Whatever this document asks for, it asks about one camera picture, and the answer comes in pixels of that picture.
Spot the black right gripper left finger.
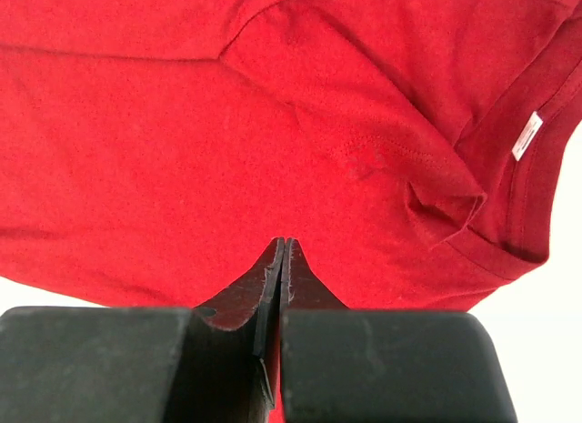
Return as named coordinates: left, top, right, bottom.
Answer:
left=1, top=238, right=285, bottom=422

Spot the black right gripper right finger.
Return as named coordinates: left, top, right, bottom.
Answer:
left=280, top=239, right=517, bottom=422

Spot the red t-shirt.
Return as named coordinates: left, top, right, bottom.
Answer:
left=1, top=0, right=581, bottom=315

